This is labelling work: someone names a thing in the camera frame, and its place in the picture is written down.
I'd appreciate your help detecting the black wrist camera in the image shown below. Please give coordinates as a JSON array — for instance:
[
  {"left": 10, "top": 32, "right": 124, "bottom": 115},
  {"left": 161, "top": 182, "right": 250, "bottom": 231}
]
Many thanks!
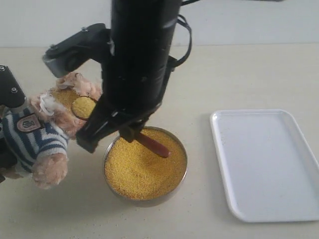
[
  {"left": 42, "top": 23, "right": 111, "bottom": 78},
  {"left": 0, "top": 65, "right": 27, "bottom": 113}
]

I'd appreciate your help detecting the dark brown wooden spoon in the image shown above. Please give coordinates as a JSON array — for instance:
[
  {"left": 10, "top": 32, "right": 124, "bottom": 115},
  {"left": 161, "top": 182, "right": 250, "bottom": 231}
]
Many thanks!
[{"left": 71, "top": 96, "right": 169, "bottom": 158}]

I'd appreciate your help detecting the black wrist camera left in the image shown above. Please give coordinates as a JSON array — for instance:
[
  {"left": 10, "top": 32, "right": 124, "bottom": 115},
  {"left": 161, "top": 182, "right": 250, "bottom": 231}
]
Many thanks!
[{"left": 0, "top": 65, "right": 27, "bottom": 113}]

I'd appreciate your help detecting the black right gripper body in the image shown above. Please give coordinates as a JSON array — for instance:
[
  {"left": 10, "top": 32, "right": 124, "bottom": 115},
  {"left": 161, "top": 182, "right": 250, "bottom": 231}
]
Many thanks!
[{"left": 99, "top": 56, "right": 177, "bottom": 124}]

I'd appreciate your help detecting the yellow millet grain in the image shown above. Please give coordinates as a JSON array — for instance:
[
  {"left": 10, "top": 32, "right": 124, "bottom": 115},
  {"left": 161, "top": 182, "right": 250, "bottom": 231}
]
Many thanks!
[{"left": 104, "top": 127, "right": 187, "bottom": 200}]

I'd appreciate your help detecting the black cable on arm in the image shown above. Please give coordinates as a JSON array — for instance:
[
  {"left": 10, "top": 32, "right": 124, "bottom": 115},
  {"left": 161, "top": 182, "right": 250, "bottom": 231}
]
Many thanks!
[{"left": 171, "top": 0, "right": 200, "bottom": 70}]

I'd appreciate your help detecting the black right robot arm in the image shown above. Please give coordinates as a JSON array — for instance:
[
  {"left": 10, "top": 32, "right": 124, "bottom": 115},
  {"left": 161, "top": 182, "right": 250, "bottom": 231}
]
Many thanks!
[{"left": 76, "top": 0, "right": 181, "bottom": 153}]

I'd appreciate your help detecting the beige teddy bear striped shirt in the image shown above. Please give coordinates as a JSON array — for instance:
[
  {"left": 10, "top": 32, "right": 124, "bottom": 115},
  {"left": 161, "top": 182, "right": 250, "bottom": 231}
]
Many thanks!
[{"left": 0, "top": 72, "right": 102, "bottom": 189}]

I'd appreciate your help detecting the round metal bowl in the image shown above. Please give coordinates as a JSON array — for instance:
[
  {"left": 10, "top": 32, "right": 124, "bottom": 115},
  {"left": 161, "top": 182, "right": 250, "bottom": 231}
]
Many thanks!
[{"left": 103, "top": 125, "right": 188, "bottom": 208}]

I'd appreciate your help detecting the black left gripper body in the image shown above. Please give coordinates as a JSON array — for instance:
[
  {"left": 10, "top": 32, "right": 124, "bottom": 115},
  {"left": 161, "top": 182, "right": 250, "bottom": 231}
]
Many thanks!
[{"left": 0, "top": 139, "right": 17, "bottom": 183}]

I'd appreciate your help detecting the white rectangular plastic tray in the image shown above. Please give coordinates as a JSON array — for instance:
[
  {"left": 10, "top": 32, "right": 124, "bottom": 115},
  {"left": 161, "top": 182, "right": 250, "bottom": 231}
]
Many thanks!
[{"left": 210, "top": 109, "right": 319, "bottom": 223}]

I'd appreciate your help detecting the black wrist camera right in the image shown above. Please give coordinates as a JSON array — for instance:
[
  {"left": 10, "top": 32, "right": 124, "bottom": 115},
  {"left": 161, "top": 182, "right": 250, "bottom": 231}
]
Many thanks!
[{"left": 42, "top": 23, "right": 111, "bottom": 78}]

